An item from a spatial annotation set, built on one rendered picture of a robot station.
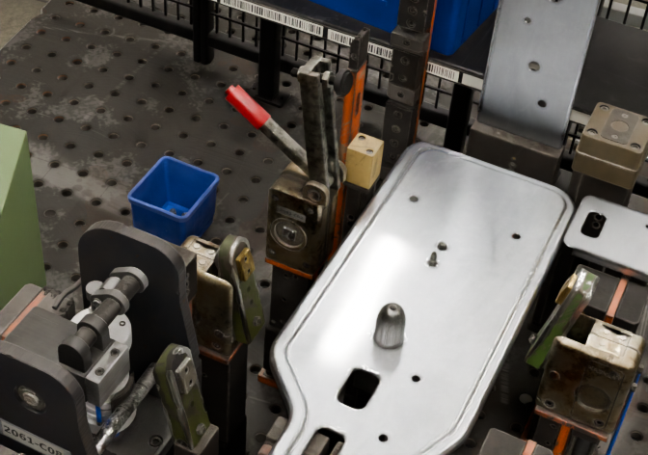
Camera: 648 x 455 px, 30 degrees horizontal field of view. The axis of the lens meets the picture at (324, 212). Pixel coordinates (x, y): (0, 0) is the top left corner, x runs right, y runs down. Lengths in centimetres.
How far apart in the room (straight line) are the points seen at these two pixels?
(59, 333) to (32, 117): 99
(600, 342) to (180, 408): 43
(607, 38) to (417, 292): 55
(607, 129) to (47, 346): 75
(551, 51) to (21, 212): 70
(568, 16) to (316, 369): 51
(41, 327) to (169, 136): 93
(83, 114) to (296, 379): 90
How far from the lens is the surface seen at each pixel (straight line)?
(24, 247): 164
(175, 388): 114
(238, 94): 134
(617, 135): 151
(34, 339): 108
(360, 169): 142
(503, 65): 152
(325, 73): 127
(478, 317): 133
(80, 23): 225
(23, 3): 357
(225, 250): 122
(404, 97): 163
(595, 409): 133
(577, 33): 146
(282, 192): 137
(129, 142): 197
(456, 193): 147
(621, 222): 148
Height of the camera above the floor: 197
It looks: 43 degrees down
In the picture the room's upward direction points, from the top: 5 degrees clockwise
